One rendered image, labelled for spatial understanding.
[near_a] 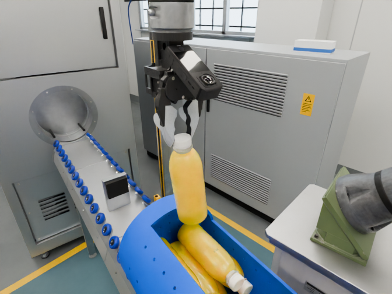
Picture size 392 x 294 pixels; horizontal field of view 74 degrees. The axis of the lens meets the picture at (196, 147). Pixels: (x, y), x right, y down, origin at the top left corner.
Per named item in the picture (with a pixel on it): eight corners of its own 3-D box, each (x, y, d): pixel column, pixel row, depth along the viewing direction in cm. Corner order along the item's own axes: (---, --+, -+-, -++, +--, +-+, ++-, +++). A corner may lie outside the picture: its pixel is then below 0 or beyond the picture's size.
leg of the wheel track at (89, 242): (95, 251, 206) (79, 186, 177) (97, 255, 202) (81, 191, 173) (87, 254, 203) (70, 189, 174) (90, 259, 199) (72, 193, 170)
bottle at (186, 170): (206, 203, 66) (199, 134, 56) (209, 224, 60) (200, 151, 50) (178, 206, 66) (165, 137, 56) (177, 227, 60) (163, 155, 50)
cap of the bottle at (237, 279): (238, 280, 64) (244, 285, 63) (227, 289, 62) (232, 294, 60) (240, 269, 62) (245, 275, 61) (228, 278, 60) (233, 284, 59)
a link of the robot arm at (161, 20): (203, 2, 42) (159, 1, 38) (203, 33, 44) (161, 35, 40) (178, 3, 47) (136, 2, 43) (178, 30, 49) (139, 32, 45)
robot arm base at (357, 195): (343, 167, 73) (380, 153, 65) (375, 212, 72) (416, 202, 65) (328, 195, 62) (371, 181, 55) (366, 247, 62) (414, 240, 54)
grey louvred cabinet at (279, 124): (173, 142, 379) (168, 35, 312) (323, 212, 246) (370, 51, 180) (143, 156, 344) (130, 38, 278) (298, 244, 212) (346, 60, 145)
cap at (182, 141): (191, 139, 55) (191, 132, 54) (192, 148, 51) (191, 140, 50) (173, 141, 55) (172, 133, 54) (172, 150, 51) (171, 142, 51)
